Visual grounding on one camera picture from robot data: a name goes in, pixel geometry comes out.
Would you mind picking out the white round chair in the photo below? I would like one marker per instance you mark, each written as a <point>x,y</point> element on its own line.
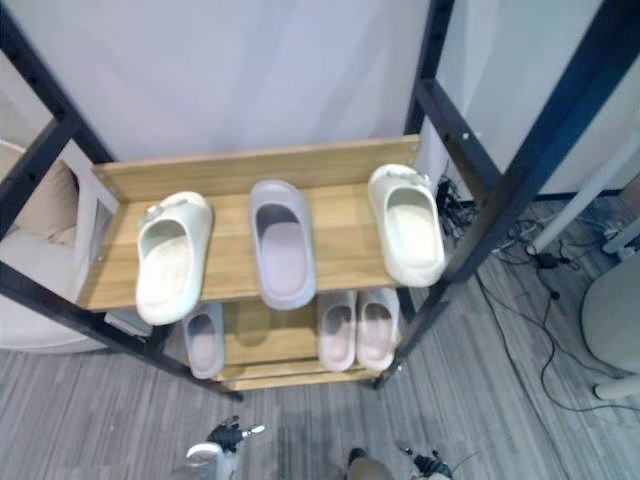
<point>615,320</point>

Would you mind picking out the narrow wooden shelf board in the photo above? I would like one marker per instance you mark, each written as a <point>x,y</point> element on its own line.
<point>270,345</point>

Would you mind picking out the wide wooden shelf board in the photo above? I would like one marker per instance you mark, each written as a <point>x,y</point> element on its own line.
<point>340,235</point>

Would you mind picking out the white power strip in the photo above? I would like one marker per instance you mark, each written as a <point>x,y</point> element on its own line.
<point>620,242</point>

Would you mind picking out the white table leg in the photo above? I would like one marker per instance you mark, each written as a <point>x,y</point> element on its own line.
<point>575,205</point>

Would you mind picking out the white slipper with charm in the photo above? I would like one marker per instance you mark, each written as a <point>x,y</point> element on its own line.
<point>165,280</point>
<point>412,240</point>

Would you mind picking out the small grey slipper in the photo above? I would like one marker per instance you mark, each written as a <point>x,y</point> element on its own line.
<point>202,350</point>

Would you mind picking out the large grey slipper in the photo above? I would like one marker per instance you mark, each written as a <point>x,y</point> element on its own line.
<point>282,260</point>

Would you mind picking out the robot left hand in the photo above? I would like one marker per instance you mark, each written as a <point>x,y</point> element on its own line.
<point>230,434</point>

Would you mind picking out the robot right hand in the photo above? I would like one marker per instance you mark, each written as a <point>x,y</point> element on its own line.
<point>427,462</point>

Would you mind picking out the black power adapter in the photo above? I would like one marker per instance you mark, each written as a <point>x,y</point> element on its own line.
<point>547,260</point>

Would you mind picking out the cream armchair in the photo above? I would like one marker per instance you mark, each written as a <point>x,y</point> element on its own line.
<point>30,260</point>

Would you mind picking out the black metal rack frame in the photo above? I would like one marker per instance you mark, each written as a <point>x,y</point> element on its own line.
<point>530,150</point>

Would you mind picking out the pale pink slipper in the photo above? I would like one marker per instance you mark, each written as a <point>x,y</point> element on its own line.
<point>337,340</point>
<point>376,335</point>

